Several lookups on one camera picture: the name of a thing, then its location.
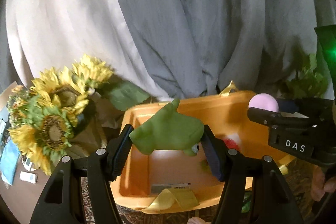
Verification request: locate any pink soft ball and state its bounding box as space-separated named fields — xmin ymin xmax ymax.
xmin=248 ymin=93 xmax=279 ymax=113

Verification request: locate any red pompom ball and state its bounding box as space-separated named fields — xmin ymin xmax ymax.
xmin=223 ymin=133 xmax=242 ymax=152

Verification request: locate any green frog soft toy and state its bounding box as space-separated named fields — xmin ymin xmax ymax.
xmin=130 ymin=99 xmax=205 ymax=156

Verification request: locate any black green ball toy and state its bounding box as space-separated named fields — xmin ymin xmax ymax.
xmin=241 ymin=191 xmax=252 ymax=213

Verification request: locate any white fluffy soft toy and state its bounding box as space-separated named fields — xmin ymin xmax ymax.
xmin=187 ymin=217 xmax=210 ymax=224

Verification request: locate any person right hand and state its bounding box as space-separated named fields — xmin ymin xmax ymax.
xmin=311 ymin=166 xmax=336 ymax=202

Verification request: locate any potted plant white pot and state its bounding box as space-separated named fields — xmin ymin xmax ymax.
xmin=276 ymin=45 xmax=329 ymax=100

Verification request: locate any patterned paisley table rug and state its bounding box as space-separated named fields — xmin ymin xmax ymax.
xmin=79 ymin=160 xmax=324 ymax=224

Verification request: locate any white remote control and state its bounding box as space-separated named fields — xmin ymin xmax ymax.
xmin=19 ymin=171 xmax=38 ymax=184

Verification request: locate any blue folded cloth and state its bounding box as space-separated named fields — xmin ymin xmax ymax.
xmin=1 ymin=139 xmax=21 ymax=185

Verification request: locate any sunflower bouquet in vase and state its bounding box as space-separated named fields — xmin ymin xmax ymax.
xmin=6 ymin=53 xmax=150 ymax=176

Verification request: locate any grey curtain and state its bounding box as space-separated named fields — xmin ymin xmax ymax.
xmin=1 ymin=0 xmax=335 ymax=99

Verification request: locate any beige curtain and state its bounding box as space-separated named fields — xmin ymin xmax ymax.
xmin=5 ymin=0 xmax=169 ymax=101

